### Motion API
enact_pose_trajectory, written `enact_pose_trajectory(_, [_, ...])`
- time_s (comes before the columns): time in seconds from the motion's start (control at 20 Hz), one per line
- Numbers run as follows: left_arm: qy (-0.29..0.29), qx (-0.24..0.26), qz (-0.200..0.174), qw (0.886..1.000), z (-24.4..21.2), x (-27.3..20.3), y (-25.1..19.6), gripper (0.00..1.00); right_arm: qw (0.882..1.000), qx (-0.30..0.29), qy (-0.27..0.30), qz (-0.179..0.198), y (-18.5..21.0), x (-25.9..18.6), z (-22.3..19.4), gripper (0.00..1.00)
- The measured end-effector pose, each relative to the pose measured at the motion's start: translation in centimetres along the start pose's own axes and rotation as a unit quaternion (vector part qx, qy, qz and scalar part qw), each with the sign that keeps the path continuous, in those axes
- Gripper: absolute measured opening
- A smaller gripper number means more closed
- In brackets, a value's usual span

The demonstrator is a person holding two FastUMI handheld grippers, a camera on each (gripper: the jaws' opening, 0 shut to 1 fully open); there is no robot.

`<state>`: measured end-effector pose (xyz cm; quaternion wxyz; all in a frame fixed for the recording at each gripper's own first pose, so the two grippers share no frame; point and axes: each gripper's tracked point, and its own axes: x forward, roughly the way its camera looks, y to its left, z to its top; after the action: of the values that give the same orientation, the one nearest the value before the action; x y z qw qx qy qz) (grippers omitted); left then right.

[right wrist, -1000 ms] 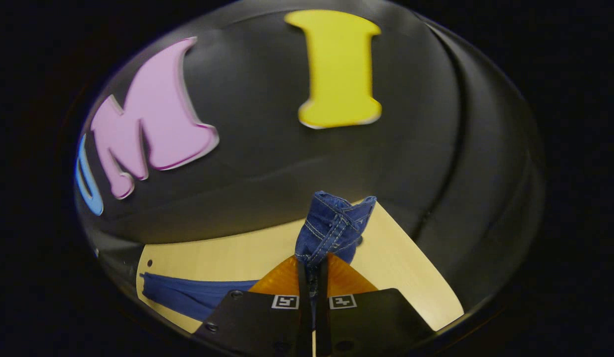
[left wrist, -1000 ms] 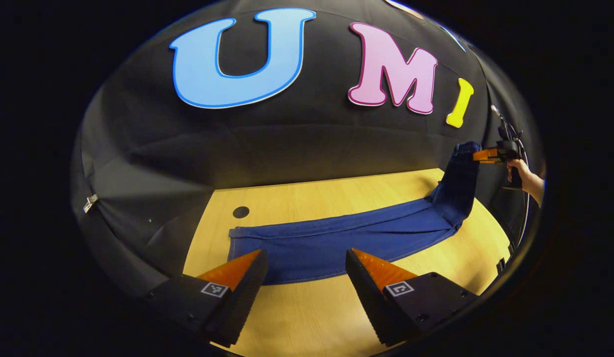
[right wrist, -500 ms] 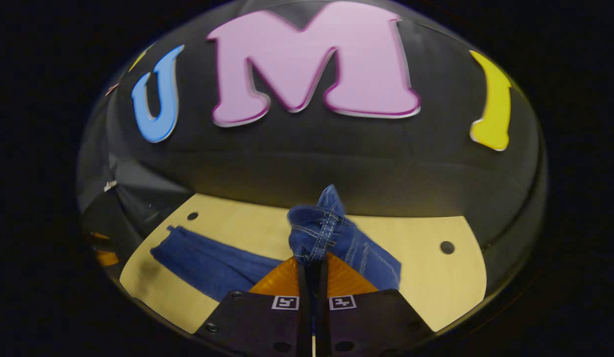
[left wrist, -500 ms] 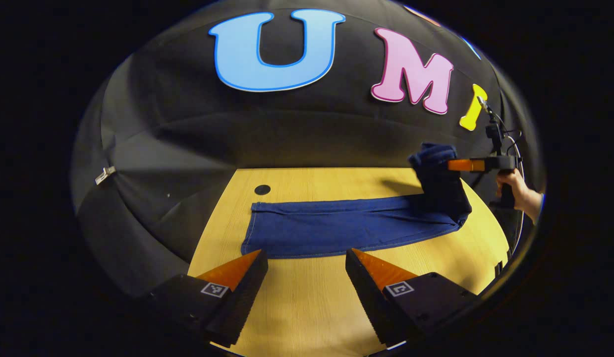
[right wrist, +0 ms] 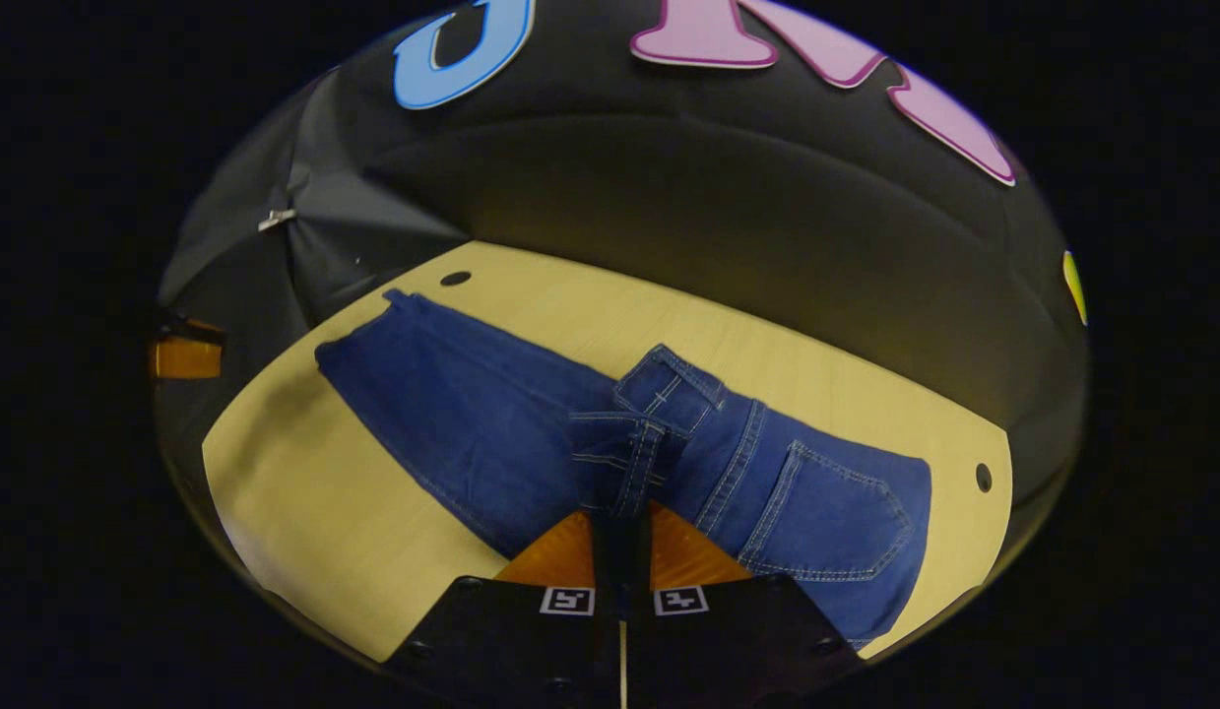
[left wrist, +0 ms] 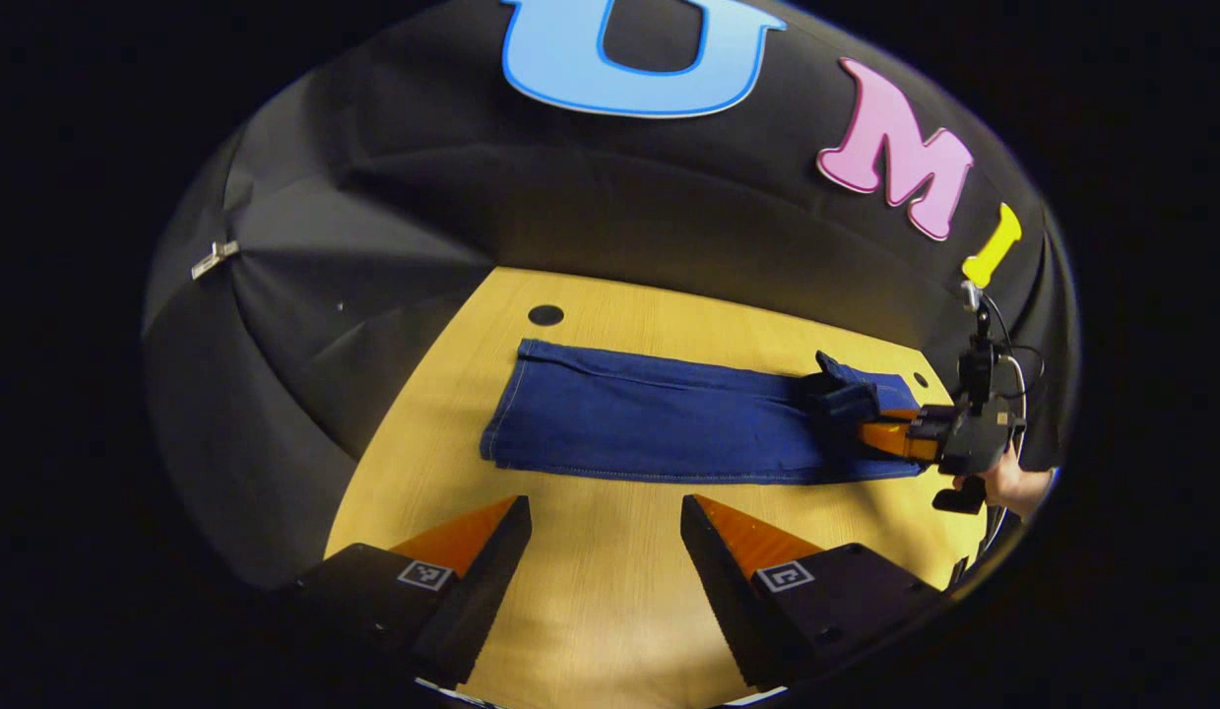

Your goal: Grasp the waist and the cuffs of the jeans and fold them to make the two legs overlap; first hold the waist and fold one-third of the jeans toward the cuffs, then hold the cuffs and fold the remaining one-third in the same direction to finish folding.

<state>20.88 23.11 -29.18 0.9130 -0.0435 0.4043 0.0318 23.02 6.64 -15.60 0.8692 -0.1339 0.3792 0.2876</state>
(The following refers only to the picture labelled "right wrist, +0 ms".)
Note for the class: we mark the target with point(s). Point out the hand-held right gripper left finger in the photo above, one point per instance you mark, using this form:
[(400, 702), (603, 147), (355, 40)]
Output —
[(531, 640)]

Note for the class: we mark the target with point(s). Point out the blue denim jeans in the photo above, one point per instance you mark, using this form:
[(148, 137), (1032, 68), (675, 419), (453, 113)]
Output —
[(452, 404)]

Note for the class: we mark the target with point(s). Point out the black backdrop cloth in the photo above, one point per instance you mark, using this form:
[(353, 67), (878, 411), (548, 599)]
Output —
[(669, 197)]

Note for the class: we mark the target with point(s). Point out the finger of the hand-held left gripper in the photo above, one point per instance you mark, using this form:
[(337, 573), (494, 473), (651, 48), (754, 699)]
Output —
[(186, 359)]

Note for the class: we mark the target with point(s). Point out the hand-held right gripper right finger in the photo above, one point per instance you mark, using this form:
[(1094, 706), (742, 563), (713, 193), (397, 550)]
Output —
[(728, 640)]

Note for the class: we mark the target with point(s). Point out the round black table grommet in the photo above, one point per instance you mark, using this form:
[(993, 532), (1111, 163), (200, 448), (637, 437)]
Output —
[(983, 478), (455, 278)]

